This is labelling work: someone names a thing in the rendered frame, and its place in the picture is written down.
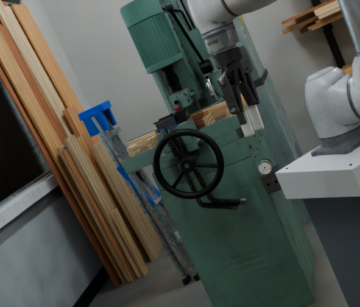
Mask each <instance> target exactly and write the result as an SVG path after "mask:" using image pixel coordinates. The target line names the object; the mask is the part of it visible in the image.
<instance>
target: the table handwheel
mask: <svg viewBox="0 0 360 307"><path fill-rule="evenodd" d="M179 136H195V137H197V138H200V139H203V140H204V141H205V142H206V143H207V144H208V145H209V146H210V147H211V148H212V150H213V152H214V154H215V156H216V160H217V164H206V163H196V160H197V158H198V157H199V151H198V150H194V151H192V152H191V153H190V155H191V156H186V155H185V153H184V152H183V150H182V148H181V147H180V145H179V143H178V141H177V139H176V138H177V137H179ZM171 140H173V142H174V144H175V146H176V148H177V149H178V151H179V153H180V155H181V157H182V161H181V162H180V169H181V172H180V173H179V175H178V177H177V179H176V180H175V182H174V183H173V185H172V186H171V185H170V184H169V183H168V182H167V181H166V180H165V179H164V177H163V175H162V173H161V170H160V155H161V152H162V150H163V148H164V147H165V145H167V143H168V142H170V141H171ZM152 164H153V169H154V174H155V176H156V178H157V180H158V182H159V184H160V185H161V186H162V187H163V188H164V189H165V190H166V191H167V192H169V193H170V194H172V195H174V196H176V197H179V198H183V199H197V198H200V197H203V196H205V195H207V194H209V193H210V192H211V191H213V190H214V189H215V188H216V186H217V185H218V184H219V182H220V181H221V178H222V176H223V173H224V158H223V155H222V152H221V150H220V148H219V146H218V145H217V143H216V142H215V141H214V140H213V139H212V138H211V137H210V136H208V135H207V134H205V133H203V132H201V131H199V130H195V129H179V130H175V131H173V132H171V133H168V134H167V135H166V136H165V137H163V138H162V139H161V141H160V142H159V143H158V144H157V146H156V148H155V151H154V155H153V160H152ZM195 167H200V168H217V171H216V175H215V177H214V179H213V181H212V182H211V183H210V184H209V185H208V186H207V187H206V188H203V189H201V190H200V191H196V192H184V191H180V190H177V189H176V186H177V185H178V183H179V181H180V180H181V178H182V177H183V175H184V174H185V172H186V173H189V172H192V171H193V170H194V168H195Z"/></svg>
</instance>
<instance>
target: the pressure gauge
mask: <svg viewBox="0 0 360 307"><path fill-rule="evenodd" d="M264 167H266V168H264ZM272 167H273V165H272V162H271V161H270V160H268V159H266V158H264V159H262V160H260V161H259V163H258V165H257V170H258V172H259V173H260V174H263V175H267V176H268V177H271V176H272V175H271V172H272Z"/></svg>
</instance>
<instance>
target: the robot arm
mask: <svg viewBox="0 0 360 307"><path fill-rule="evenodd" d="M275 1H277V0H187V4H188V8H189V11H190V14H191V16H192V19H193V21H194V24H195V25H196V27H197V28H198V29H199V31H200V33H201V35H202V39H203V41H204V43H205V46H206V49H207V51H208V53H209V54H212V53H213V54H214V56H213V60H214V63H215V65H216V68H220V69H221V74H222V76H221V78H219V79H217V83H218V84H219V86H220V88H221V90H222V93H223V95H224V98H225V101H226V103H227V107H228V109H229V112H230V113H231V114H233V115H235V114H236V115H237V117H238V120H239V123H240V125H241V128H242V131H243V133H244V136H245V137H248V136H253V135H254V134H255V132H254V131H253V128H254V130H255V131H258V130H262V129H264V125H263V122H262V120H261V116H260V114H259V111H258V108H257V106H256V105H257V104H259V96H258V93H257V90H256V88H255V84H254V82H253V79H252V76H251V73H250V67H249V66H247V67H243V65H242V64H241V62H240V60H242V54H241V51H240V48H239V47H238V46H237V47H236V44H238V43H239V42H240V40H239V37H238V34H237V32H236V29H235V25H234V24H233V19H235V18H236V17H238V16H240V15H243V14H245V13H250V12H254V11H255V10H258V9H261V8H263V7H265V6H267V5H270V4H272V3H273V2H275ZM337 1H338V3H339V6H340V8H341V12H342V15H343V17H344V20H345V23H346V26H347V29H348V32H349V34H350V38H351V41H352V43H353V46H354V49H355V52H356V56H355V58H354V60H353V63H352V68H353V75H351V74H347V75H345V72H344V70H342V69H340V68H337V67H332V66H329V67H327V68H324V69H322V70H320V71H317V72H315V73H314V74H312V75H310V76H309V77H308V78H307V81H306V84H305V100H306V106H307V109H308V112H309V115H310V118H311V121H312V124H313V126H314V128H315V130H316V132H317V134H318V137H319V140H320V144H321V146H319V147H318V148H316V149H315V150H313V151H312V152H311V156H312V157H315V156H319V155H334V154H344V155H345V154H349V153H351V152H353V151H354V150H355V149H356V148H357V147H359V146H360V0H337ZM239 90H240V91H239ZM240 92H241V94H242V96H243V98H244V99H245V101H246V103H247V105H248V107H247V111H248V114H249V116H250V119H249V116H248V114H247V111H246V110H244V109H243V105H242V100H241V94H240ZM250 120H251V122H252V125H253V127H252V125H251V122H250Z"/></svg>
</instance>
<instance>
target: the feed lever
mask: <svg viewBox="0 0 360 307"><path fill-rule="evenodd" d="M165 10H166V11H167V12H170V13H171V15H172V16H173V17H174V19H175V21H176V22H177V24H178V26H179V27H180V28H181V30H182V32H183V33H184V35H185V37H186V38H187V40H188V41H189V43H190V45H191V46H192V48H193V49H194V51H195V52H196V54H197V56H198V57H199V58H200V61H201V62H200V63H199V67H200V70H201V72H202V73H203V74H207V73H210V74H211V73H213V70H214V68H213V65H212V63H211V61H210V59H206V60H204V59H203V58H202V56H201V55H200V53H199V51H198V50H197V48H196V47H195V45H194V43H193V42H192V40H191V39H190V37H189V35H188V34H187V32H186V30H185V29H184V27H183V26H182V24H181V22H180V21H179V20H178V18H177V16H176V15H175V13H174V11H173V5H172V4H170V3H168V4H166V5H165Z"/></svg>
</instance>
